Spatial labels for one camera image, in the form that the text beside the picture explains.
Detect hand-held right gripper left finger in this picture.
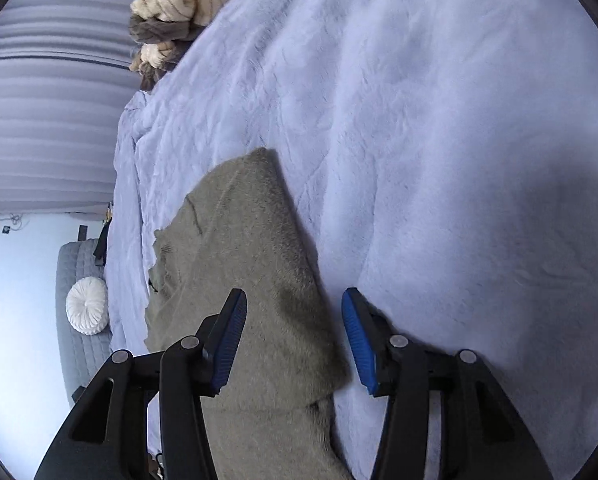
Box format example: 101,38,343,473
34,287,248,480

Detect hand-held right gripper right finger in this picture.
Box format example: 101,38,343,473
340,287,554,480

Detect olive fuzzy sweater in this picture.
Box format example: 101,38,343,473
144,147,355,480

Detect white round pillow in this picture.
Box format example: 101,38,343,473
66,276,109,335

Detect grey quilted sofa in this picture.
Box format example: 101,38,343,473
54,240,116,407

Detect lavender plush blanket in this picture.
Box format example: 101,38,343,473
102,0,598,480

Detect grey pleated curtain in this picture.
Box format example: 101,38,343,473
0,0,167,217

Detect cream brown knit throw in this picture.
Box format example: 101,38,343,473
128,0,246,92

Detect dark strap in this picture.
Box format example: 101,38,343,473
93,202,114,267

